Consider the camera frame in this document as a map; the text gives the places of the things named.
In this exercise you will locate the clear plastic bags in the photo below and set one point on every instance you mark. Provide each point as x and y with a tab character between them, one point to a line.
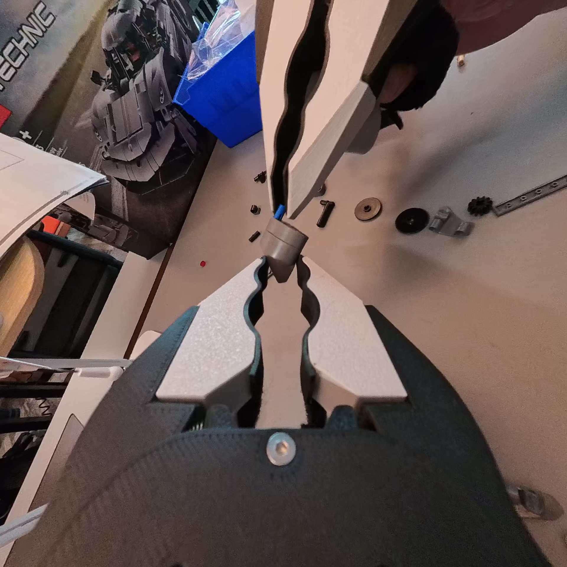
221	40

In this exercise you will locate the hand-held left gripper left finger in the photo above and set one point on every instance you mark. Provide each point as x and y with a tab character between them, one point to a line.
208	354

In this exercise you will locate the blue storage bin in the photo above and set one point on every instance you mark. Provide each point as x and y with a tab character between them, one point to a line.
221	106

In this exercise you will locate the long grey lego plate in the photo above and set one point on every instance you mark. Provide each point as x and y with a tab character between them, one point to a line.
531	197

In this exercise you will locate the dark plastic crate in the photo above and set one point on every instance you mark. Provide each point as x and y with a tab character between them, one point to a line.
75	301

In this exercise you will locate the lego set box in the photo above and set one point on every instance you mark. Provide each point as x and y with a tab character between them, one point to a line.
110	110

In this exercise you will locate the blue lego pin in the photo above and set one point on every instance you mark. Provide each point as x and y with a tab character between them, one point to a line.
279	212

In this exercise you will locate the grey lego bracket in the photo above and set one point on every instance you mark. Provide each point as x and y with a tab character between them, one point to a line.
449	223

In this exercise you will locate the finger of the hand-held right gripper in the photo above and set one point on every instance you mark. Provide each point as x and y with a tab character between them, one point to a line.
274	44
345	66

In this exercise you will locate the short black lego pin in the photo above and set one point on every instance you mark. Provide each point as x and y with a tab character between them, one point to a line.
254	236

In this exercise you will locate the black bent lego pin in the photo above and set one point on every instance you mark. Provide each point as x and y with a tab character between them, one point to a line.
325	213

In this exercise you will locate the lego instruction booklet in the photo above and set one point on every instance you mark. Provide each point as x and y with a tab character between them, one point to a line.
40	186

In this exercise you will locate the black grey lego connector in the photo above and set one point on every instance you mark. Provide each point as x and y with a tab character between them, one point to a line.
260	177

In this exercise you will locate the person's right hand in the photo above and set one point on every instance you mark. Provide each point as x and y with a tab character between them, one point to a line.
509	17

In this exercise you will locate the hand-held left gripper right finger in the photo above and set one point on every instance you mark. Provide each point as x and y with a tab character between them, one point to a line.
354	354

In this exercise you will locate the white book stand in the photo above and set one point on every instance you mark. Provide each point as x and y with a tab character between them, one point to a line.
141	345

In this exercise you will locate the grey rectangular plate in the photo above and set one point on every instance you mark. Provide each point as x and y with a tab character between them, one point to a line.
57	456

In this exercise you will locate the bronze lego disc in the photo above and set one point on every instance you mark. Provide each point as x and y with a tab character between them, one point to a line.
367	208

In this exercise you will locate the black lego disc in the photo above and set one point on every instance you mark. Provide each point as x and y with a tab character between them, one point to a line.
412	220

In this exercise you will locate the grey bent lego beam assembly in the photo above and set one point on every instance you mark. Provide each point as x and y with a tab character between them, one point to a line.
283	243

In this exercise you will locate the black lego gear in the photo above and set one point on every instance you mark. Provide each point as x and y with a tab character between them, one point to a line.
479	206

